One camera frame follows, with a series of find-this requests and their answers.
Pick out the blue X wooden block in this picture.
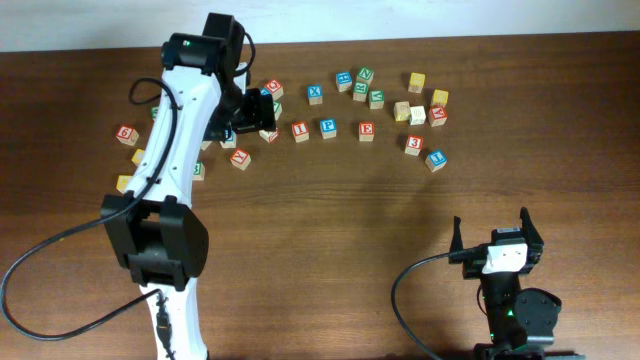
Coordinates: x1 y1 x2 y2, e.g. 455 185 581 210
307 85 323 105

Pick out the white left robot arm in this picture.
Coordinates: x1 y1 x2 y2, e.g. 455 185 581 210
101 13 276 359

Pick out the green B wooden block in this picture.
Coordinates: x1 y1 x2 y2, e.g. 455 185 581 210
193 161 205 181

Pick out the yellow top block far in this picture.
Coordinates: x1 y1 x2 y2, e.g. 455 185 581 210
408 72 426 94

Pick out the red 6 wooden block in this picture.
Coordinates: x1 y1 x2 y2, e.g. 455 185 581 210
116 125 139 146

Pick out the blue H wooden block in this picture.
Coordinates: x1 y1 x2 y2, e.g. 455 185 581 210
336 72 353 92

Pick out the red E wooden block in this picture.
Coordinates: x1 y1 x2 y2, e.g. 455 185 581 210
358 122 375 142

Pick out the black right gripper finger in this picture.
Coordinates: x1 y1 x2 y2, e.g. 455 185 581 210
520 207 544 246
449 216 464 255

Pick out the yellow top block right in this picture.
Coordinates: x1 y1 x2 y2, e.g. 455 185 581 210
431 89 449 107

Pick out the blue 5 wooden block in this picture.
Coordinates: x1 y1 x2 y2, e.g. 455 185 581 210
219 130 237 149

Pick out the green R wooden block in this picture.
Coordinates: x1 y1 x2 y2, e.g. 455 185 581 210
352 82 369 102

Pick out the blue L wooden block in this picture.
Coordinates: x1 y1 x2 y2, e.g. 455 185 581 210
425 150 448 172

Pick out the green V wooden block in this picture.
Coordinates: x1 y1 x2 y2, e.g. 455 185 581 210
369 90 385 110

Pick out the plain O wooden block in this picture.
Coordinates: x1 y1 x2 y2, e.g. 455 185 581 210
409 106 427 126

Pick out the blue P wooden block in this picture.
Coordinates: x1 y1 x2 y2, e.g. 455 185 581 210
320 118 337 140

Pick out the green N wooden block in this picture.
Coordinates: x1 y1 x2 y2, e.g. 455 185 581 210
356 67 375 85

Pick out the red Y wooden block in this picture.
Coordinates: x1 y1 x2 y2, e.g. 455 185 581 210
230 148 251 170

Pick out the green Z wooden block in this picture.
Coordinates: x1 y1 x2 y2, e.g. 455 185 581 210
273 101 283 120

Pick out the plain diamond wooden block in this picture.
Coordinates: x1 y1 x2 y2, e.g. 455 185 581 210
259 129 279 143

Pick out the red Q wooden block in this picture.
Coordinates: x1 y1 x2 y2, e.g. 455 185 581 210
264 79 284 101

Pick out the red 3 wooden block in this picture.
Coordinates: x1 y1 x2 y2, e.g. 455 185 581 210
404 135 424 156

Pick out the red A wooden block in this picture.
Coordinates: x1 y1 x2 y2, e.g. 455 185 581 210
428 105 448 127

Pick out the red I wooden block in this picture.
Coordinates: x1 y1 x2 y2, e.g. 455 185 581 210
292 121 309 143

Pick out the yellow sided wooden block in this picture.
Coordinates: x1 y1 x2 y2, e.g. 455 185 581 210
393 101 411 121

